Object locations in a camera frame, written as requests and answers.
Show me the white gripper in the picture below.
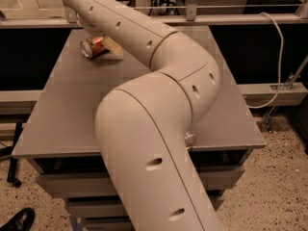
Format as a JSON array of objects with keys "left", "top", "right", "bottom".
[{"left": 76, "top": 13, "right": 123, "bottom": 58}]

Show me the red coke can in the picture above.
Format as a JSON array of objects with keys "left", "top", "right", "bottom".
[{"left": 80, "top": 37, "right": 107, "bottom": 59}]

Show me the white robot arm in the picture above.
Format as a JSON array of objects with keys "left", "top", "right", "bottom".
[{"left": 63, "top": 0, "right": 224, "bottom": 231}]

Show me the silver blue energy drink can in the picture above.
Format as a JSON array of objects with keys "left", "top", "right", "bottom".
[{"left": 184, "top": 130, "right": 196, "bottom": 148}]

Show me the grey metal railing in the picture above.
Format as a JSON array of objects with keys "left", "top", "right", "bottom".
[{"left": 0, "top": 0, "right": 308, "bottom": 28}]

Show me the grey drawer cabinet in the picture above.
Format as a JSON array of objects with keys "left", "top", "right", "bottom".
[{"left": 12, "top": 25, "right": 267, "bottom": 231}]

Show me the top grey drawer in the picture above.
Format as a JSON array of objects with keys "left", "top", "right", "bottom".
[{"left": 36, "top": 166, "right": 245, "bottom": 198}]

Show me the grey drawer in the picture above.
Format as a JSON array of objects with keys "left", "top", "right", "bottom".
[
  {"left": 83, "top": 213, "right": 135, "bottom": 231},
  {"left": 36, "top": 166, "right": 245, "bottom": 198},
  {"left": 64, "top": 194, "right": 225, "bottom": 218}
]

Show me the black table leg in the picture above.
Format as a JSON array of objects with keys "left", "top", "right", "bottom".
[{"left": 7, "top": 121, "right": 24, "bottom": 189}]

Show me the middle grey drawer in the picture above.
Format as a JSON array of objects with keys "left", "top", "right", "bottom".
[{"left": 64, "top": 194, "right": 225, "bottom": 218}]

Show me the bottom grey drawer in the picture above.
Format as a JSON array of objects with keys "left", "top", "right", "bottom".
[{"left": 83, "top": 213, "right": 135, "bottom": 231}]

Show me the black leather shoe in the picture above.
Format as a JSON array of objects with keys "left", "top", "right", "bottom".
[{"left": 0, "top": 208, "right": 36, "bottom": 231}]

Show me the white cable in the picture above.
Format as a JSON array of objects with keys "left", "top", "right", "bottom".
[{"left": 247, "top": 12, "right": 285, "bottom": 110}]

